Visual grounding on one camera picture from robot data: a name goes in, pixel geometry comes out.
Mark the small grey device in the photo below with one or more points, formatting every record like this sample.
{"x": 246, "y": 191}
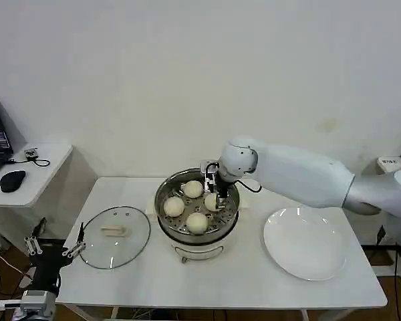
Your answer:
{"x": 31, "y": 152}

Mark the black computer mouse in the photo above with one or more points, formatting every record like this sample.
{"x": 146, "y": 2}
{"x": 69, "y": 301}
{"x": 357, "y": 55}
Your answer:
{"x": 12, "y": 180}

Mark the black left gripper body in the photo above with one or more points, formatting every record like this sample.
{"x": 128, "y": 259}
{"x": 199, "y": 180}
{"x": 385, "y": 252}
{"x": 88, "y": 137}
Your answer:
{"x": 50, "y": 261}

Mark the white side table with box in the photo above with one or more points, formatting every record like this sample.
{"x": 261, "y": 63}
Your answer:
{"x": 381, "y": 167}

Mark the white round plate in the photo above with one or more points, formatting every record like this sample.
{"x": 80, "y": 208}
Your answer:
{"x": 304, "y": 244}

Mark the white labelled box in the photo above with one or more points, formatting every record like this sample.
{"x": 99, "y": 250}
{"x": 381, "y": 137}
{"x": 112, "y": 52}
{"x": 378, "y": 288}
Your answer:
{"x": 389, "y": 163}

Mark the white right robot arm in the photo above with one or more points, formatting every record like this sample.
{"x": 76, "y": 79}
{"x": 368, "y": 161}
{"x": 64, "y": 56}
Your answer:
{"x": 300, "y": 174}

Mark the white steamed bun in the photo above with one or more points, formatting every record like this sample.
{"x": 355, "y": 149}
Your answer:
{"x": 196, "y": 223}
{"x": 173, "y": 206}
{"x": 192, "y": 189}
{"x": 210, "y": 201}

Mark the steel steamer basket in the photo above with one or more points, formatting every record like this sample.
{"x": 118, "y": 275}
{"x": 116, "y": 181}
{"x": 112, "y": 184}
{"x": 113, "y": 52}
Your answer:
{"x": 230, "y": 204}

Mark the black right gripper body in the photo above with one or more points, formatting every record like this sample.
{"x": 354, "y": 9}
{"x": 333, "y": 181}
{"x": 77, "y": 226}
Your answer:
{"x": 223, "y": 185}

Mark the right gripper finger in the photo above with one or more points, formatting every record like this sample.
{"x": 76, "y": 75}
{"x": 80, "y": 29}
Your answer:
{"x": 222, "y": 202}
{"x": 207, "y": 185}

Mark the white electric cooker base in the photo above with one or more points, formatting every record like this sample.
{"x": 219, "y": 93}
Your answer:
{"x": 197, "y": 249}

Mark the white work table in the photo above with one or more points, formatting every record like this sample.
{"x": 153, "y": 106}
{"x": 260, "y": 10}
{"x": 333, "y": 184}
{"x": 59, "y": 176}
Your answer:
{"x": 204, "y": 287}

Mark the glass pot lid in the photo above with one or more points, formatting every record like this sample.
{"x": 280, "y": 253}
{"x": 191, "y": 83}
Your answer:
{"x": 120, "y": 247}

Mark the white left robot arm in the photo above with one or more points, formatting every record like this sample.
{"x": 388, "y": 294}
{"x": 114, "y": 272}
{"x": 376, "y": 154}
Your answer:
{"x": 36, "y": 302}

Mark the white rounded side table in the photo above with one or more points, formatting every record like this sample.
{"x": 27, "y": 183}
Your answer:
{"x": 43, "y": 180}

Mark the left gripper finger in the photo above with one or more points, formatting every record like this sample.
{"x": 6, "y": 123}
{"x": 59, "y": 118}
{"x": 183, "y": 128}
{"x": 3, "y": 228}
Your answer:
{"x": 33, "y": 244}
{"x": 80, "y": 235}

